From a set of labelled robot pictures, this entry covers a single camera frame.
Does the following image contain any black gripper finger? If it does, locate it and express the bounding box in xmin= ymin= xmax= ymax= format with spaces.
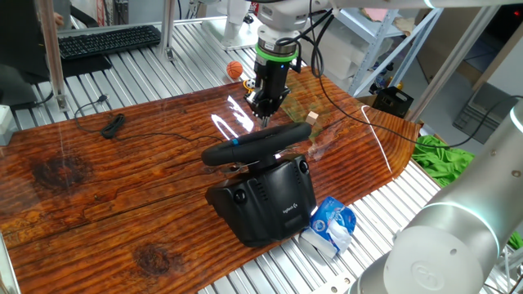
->
xmin=244 ymin=89 xmax=269 ymax=128
xmin=266 ymin=93 xmax=292 ymax=127

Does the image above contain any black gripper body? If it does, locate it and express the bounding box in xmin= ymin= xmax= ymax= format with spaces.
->
xmin=253 ymin=60 xmax=294 ymax=103

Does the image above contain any black steering wheel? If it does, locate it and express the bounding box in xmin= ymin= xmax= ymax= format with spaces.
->
xmin=200 ymin=121 xmax=314 ymax=171

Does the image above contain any black wheel base unit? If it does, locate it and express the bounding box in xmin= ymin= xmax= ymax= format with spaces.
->
xmin=203 ymin=153 xmax=319 ymax=248

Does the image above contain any mini orange basketball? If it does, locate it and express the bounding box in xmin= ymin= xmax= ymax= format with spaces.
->
xmin=226 ymin=60 xmax=244 ymax=80

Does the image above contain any white stand base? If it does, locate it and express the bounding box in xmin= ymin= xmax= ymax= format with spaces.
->
xmin=199 ymin=0 xmax=262 ymax=52

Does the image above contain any white foam box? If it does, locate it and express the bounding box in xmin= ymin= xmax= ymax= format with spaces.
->
xmin=302 ymin=20 xmax=393 ymax=81

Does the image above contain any white metal shelf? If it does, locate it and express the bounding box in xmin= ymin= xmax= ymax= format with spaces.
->
xmin=326 ymin=6 xmax=445 ymax=97

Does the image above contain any black plastic crate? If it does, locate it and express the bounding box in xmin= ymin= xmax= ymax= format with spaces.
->
xmin=371 ymin=85 xmax=414 ymax=119

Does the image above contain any pink paper sheet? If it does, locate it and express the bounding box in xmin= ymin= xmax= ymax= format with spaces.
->
xmin=362 ymin=7 xmax=389 ymax=22

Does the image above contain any blue tissue pack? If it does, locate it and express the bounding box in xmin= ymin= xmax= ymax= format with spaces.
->
xmin=297 ymin=195 xmax=358 ymax=261

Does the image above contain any brown paper piece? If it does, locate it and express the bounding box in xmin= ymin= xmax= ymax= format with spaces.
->
xmin=398 ymin=18 xmax=416 ymax=36

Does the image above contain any black keyboard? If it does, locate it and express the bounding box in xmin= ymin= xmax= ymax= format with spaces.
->
xmin=56 ymin=24 xmax=163 ymax=61

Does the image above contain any green cloth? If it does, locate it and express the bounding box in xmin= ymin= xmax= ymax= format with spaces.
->
xmin=410 ymin=134 xmax=523 ymax=251

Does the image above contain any black desk pad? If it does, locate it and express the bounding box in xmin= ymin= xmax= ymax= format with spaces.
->
xmin=22 ymin=55 xmax=114 ymax=85

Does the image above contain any wood grain table mat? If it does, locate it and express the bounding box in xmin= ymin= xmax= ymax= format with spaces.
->
xmin=0 ymin=67 xmax=422 ymax=294

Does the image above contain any black monitor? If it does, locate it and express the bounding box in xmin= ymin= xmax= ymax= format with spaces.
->
xmin=0 ymin=0 xmax=52 ymax=82

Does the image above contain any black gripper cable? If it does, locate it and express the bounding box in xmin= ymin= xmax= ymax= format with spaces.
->
xmin=277 ymin=0 xmax=340 ymax=78

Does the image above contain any long black camera cable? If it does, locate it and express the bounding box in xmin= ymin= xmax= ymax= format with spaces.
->
xmin=308 ymin=0 xmax=523 ymax=149

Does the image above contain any upright aluminium frame post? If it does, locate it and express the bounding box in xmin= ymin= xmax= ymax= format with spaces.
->
xmin=35 ymin=0 xmax=70 ymax=112
xmin=159 ymin=0 xmax=177 ymax=61

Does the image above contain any thin black wheel cable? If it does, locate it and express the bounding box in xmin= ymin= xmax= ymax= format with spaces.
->
xmin=73 ymin=93 xmax=226 ymax=145

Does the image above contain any aluminium frame rail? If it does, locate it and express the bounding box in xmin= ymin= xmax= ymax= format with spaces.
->
xmin=56 ymin=15 xmax=228 ymax=38

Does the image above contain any slanted aluminium frame beam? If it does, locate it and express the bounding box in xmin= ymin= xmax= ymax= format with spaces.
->
xmin=404 ymin=6 xmax=503 ymax=123

